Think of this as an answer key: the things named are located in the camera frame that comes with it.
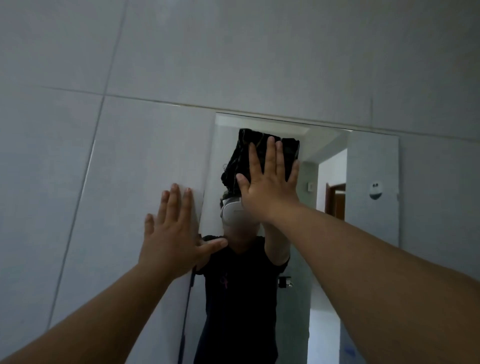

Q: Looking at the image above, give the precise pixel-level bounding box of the person's right forearm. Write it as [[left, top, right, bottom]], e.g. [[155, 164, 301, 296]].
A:
[[262, 202, 480, 364]]

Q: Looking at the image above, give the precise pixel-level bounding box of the person's right hand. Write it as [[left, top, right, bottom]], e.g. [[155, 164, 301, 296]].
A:
[[235, 135, 301, 222]]

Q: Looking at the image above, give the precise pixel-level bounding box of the rectangular wall mirror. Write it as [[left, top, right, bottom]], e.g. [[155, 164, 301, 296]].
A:
[[179, 111, 400, 364]]

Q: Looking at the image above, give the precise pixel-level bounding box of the black striped cloth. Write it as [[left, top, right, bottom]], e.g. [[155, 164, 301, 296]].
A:
[[220, 128, 301, 198]]

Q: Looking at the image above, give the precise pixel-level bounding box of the person's left hand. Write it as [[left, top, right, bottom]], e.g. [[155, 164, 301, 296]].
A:
[[137, 182, 229, 280]]

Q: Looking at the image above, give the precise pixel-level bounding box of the person's left forearm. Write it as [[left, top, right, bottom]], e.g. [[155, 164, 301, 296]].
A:
[[0, 262, 177, 364]]

